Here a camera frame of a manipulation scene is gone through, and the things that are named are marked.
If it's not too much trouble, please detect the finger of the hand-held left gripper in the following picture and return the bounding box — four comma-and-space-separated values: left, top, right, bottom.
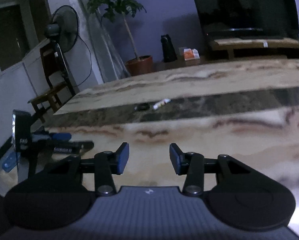
31, 132, 72, 142
37, 141, 95, 155

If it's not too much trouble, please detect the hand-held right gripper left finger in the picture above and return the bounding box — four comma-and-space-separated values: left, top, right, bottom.
37, 142, 130, 197

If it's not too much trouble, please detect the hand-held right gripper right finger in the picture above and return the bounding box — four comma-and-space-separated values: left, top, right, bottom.
169, 142, 267, 197

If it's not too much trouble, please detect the small tan ointment tube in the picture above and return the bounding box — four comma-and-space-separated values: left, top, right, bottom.
153, 98, 171, 110

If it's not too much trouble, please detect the dark wooden chair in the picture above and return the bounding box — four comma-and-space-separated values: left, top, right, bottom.
28, 42, 76, 123

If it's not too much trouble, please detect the dark window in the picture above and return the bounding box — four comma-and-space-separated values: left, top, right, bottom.
0, 0, 51, 80

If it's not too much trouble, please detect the potted green tree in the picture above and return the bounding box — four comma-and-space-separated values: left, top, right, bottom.
78, 0, 155, 77

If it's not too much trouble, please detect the low wooden media cabinet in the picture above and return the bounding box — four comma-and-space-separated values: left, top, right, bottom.
152, 55, 287, 72

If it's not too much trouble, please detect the grey curtain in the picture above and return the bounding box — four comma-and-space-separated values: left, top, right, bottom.
72, 0, 131, 83

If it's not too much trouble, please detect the orange tissue pack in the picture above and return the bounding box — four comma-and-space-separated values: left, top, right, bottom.
183, 48, 200, 61

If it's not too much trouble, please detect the black cone speaker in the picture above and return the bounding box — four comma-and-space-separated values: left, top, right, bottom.
161, 34, 178, 63

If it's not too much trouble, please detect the black standing fan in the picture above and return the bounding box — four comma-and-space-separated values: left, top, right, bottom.
44, 5, 92, 98

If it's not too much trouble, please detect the wooden television riser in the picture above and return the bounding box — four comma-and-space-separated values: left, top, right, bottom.
208, 37, 299, 60

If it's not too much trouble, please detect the black flat television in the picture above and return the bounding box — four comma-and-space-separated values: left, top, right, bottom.
188, 0, 299, 40

